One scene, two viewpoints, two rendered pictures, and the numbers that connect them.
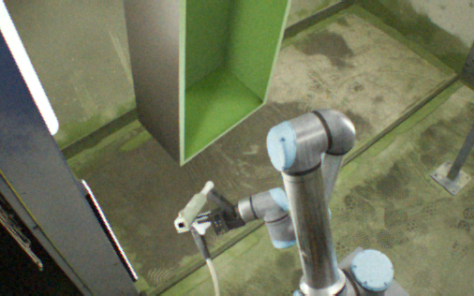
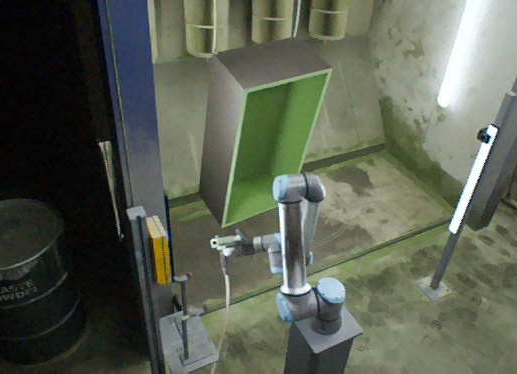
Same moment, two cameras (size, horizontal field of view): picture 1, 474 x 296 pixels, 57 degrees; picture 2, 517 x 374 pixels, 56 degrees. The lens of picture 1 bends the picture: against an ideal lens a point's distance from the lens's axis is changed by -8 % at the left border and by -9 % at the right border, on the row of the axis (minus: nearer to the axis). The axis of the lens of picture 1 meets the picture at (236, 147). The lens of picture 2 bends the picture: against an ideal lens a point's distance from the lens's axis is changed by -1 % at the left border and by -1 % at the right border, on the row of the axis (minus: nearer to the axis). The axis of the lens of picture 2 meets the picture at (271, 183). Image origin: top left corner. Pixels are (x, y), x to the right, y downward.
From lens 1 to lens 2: 1.15 m
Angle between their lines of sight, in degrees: 14
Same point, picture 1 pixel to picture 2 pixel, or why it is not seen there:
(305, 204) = (288, 223)
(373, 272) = (330, 289)
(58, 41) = not seen: hidden behind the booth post
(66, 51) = not seen: hidden behind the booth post
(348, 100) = (359, 218)
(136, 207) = (180, 260)
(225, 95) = (263, 189)
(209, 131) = (246, 210)
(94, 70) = (171, 156)
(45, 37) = not seen: hidden behind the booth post
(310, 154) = (294, 192)
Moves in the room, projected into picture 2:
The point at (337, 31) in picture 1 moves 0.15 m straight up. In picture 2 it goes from (364, 168) to (367, 156)
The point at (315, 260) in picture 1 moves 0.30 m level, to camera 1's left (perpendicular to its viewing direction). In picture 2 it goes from (290, 265) to (229, 257)
